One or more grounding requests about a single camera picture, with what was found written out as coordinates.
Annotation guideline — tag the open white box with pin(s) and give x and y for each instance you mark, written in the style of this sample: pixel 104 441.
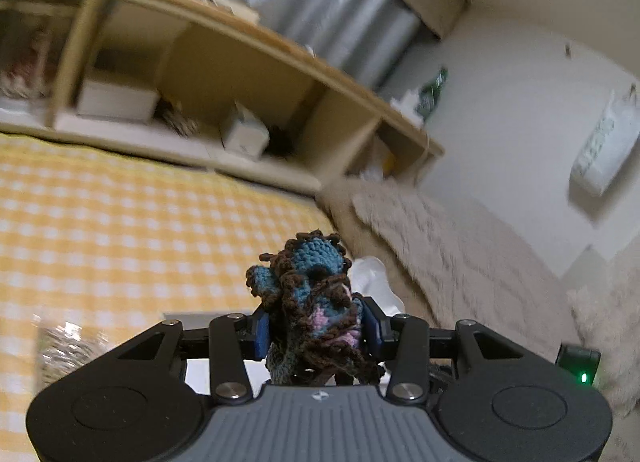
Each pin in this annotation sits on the open white box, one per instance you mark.
pixel 115 99

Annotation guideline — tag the cream fluffy cloth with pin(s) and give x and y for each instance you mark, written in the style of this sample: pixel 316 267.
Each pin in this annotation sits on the cream fluffy cloth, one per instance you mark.
pixel 615 322

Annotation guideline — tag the white wall appliance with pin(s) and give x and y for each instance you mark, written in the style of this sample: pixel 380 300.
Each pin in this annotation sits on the white wall appliance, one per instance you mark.
pixel 600 151

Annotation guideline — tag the clear doll display case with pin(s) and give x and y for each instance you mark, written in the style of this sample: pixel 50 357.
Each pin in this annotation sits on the clear doll display case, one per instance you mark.
pixel 25 61

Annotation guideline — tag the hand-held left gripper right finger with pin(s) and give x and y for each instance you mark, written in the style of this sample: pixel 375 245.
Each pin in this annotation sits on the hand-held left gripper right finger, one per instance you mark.
pixel 375 332

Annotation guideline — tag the crumpled white wrapper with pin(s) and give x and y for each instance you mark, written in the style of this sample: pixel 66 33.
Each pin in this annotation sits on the crumpled white wrapper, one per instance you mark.
pixel 372 282

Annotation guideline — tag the green glass bottle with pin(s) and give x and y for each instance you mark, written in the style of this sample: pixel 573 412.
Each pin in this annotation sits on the green glass bottle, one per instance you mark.
pixel 432 91

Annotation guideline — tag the yellow checked bed sheet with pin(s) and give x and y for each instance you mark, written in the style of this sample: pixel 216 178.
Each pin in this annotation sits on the yellow checked bed sheet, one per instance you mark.
pixel 125 222

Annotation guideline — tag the beige textured blanket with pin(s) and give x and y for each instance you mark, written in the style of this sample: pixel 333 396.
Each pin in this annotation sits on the beige textured blanket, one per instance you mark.
pixel 450 252

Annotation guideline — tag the grey curtain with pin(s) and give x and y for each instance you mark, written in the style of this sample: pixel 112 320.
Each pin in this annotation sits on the grey curtain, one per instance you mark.
pixel 325 6

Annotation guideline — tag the white yellow plastic bag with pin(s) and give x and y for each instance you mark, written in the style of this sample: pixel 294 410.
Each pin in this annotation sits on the white yellow plastic bag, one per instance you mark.
pixel 385 161

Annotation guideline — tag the brown blue crochet doll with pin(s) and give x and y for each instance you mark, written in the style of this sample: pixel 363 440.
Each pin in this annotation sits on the brown blue crochet doll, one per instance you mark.
pixel 310 272

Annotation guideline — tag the wooden shelf unit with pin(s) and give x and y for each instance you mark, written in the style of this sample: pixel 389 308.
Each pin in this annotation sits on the wooden shelf unit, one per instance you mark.
pixel 250 31

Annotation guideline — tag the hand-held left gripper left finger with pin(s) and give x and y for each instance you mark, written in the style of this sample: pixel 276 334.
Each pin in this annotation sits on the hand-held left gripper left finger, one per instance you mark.
pixel 260 337

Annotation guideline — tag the white tissue box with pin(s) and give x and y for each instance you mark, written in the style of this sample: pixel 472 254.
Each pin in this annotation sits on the white tissue box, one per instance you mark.
pixel 245 134

